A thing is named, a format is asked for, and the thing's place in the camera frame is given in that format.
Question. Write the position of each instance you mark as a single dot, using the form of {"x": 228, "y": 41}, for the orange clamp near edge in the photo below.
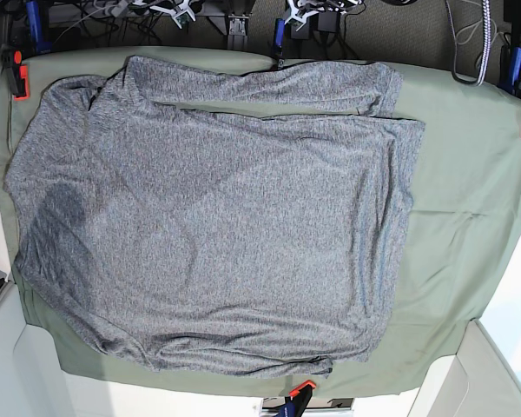
{"x": 296, "y": 402}

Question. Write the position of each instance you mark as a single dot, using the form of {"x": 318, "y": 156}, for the blue-handled clamp top centre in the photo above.
{"x": 277, "y": 44}

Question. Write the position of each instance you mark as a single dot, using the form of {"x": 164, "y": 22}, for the green table cloth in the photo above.
{"x": 463, "y": 228}

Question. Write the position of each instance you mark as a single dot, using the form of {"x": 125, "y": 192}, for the blue-handled clamp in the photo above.
{"x": 34, "y": 13}
{"x": 510, "y": 66}
{"x": 277, "y": 44}

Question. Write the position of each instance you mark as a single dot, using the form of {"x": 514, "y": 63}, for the white power strip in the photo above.
{"x": 112, "y": 8}

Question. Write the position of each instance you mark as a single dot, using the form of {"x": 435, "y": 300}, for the grey metal mount bracket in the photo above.
{"x": 237, "y": 32}

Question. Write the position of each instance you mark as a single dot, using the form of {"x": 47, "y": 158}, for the grey heathered T-shirt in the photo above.
{"x": 242, "y": 225}

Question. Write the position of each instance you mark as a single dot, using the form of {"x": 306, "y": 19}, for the blue-handled clamp top right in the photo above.
{"x": 510, "y": 66}

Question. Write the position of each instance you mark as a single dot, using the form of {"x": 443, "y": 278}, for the blue-handled clamp top left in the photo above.
{"x": 34, "y": 13}

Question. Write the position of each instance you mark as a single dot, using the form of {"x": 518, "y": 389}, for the orange clamp far left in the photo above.
{"x": 17, "y": 74}

